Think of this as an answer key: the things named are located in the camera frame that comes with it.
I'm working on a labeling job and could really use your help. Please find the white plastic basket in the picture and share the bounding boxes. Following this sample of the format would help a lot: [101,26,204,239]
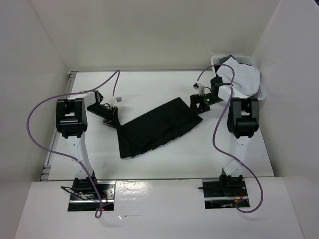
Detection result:
[211,55,266,101]

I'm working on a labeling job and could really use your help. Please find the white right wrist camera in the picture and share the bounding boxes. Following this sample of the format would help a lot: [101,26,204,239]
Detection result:
[193,83,211,96]

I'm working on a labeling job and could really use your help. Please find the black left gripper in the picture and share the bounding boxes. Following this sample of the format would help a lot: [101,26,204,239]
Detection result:
[86,105,121,130]

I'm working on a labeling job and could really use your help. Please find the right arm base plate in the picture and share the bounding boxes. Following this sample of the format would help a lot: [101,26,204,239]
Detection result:
[198,179,250,209]

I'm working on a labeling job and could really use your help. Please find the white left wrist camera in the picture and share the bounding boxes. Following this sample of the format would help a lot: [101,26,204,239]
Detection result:
[110,97,123,106]

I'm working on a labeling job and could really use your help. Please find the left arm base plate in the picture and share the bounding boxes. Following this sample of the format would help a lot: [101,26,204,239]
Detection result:
[64,181,116,212]

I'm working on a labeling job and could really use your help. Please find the black skirt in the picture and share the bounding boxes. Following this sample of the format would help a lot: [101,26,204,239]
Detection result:
[117,98,203,159]

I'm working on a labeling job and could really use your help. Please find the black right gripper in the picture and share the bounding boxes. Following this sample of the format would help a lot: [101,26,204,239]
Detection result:
[187,93,224,117]

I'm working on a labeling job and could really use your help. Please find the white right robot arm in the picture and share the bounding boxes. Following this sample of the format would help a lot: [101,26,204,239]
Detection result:
[190,77,259,196]

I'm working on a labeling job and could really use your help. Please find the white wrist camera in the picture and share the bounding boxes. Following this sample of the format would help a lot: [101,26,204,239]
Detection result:
[193,83,211,96]
[110,97,123,106]

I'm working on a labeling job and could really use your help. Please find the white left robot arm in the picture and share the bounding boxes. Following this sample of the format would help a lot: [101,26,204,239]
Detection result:
[56,91,120,199]

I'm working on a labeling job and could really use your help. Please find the white skirt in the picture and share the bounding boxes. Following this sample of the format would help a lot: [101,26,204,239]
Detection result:
[219,56,261,97]

